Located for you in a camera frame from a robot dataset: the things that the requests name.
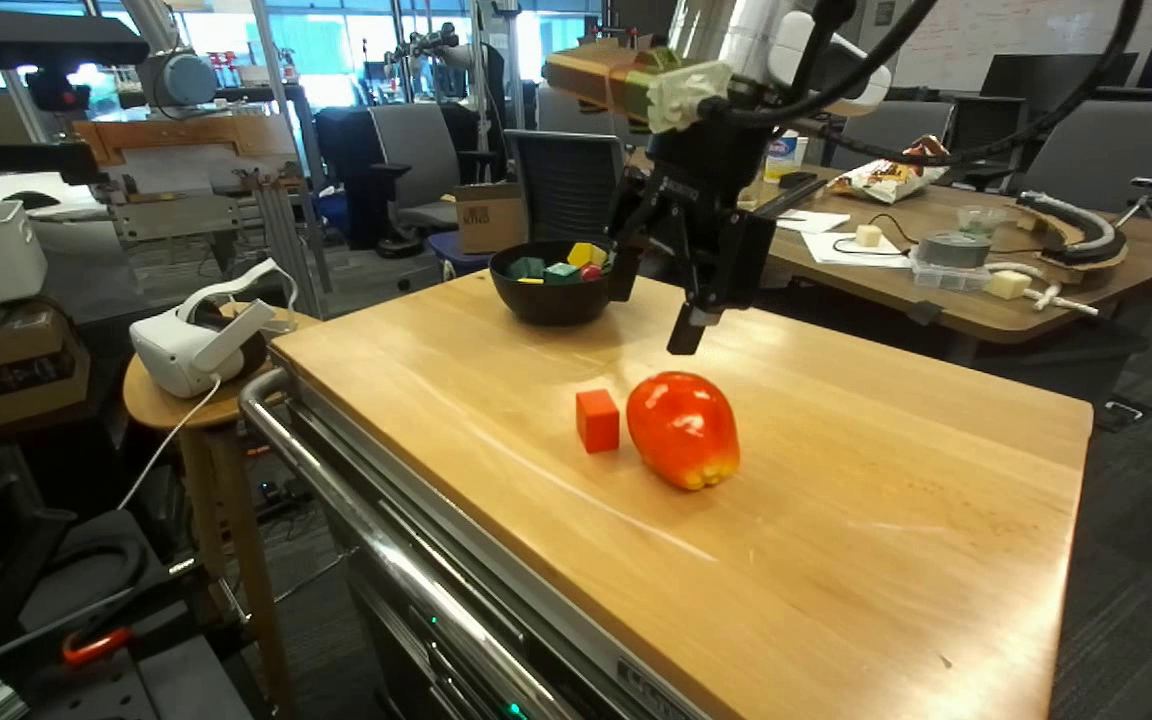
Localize black bowl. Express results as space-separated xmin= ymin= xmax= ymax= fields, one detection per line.
xmin=489 ymin=235 xmax=633 ymax=333

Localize white headset cable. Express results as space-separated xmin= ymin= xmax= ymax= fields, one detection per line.
xmin=110 ymin=377 xmax=228 ymax=516

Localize pale yellow wooden block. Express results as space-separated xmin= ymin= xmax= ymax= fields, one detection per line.
xmin=563 ymin=235 xmax=613 ymax=277

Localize white VR headset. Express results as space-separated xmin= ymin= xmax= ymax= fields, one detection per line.
xmin=129 ymin=254 xmax=305 ymax=405

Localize grey round camera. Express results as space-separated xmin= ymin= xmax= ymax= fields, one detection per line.
xmin=140 ymin=43 xmax=224 ymax=111

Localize steel cart handle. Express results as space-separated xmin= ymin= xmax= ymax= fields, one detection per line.
xmin=234 ymin=365 xmax=580 ymax=720

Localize large grey office chair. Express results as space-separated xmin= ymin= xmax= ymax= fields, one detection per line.
xmin=1011 ymin=94 xmax=1152 ymax=223

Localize dark grey chair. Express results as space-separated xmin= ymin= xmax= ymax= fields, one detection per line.
xmin=509 ymin=128 xmax=640 ymax=270

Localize orange-red pepper toy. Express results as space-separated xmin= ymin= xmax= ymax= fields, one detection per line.
xmin=623 ymin=367 xmax=743 ymax=496

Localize brown box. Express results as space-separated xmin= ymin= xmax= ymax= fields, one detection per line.
xmin=0 ymin=307 xmax=90 ymax=448

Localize cardboard box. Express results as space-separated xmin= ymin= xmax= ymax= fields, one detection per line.
xmin=452 ymin=179 xmax=533 ymax=261

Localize wooden office desk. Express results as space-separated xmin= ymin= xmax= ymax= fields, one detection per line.
xmin=732 ymin=138 xmax=1152 ymax=357

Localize round wooden stool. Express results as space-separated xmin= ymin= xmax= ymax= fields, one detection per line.
xmin=118 ymin=302 xmax=327 ymax=710

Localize white plastic connector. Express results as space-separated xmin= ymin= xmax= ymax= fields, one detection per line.
xmin=988 ymin=262 xmax=1099 ymax=319

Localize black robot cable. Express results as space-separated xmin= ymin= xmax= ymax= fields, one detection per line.
xmin=732 ymin=0 xmax=1148 ymax=182

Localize large orange wooden cube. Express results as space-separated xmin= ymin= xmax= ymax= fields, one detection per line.
xmin=571 ymin=387 xmax=623 ymax=460

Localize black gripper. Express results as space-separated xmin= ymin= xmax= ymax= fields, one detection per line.
xmin=604 ymin=111 xmax=785 ymax=361

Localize dark blue chair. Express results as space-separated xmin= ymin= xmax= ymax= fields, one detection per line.
xmin=313 ymin=105 xmax=400 ymax=250

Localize chips bag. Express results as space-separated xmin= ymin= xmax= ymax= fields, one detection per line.
xmin=824 ymin=149 xmax=956 ymax=208

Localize metal tool cart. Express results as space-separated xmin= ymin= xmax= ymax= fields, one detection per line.
xmin=246 ymin=357 xmax=711 ymax=720

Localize white paper sheet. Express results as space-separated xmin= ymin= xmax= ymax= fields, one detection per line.
xmin=801 ymin=223 xmax=918 ymax=270
xmin=774 ymin=203 xmax=861 ymax=240

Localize curved black white hose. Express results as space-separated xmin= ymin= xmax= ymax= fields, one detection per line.
xmin=1011 ymin=188 xmax=1132 ymax=270

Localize black office chair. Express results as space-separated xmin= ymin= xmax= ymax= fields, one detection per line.
xmin=949 ymin=90 xmax=1032 ymax=193

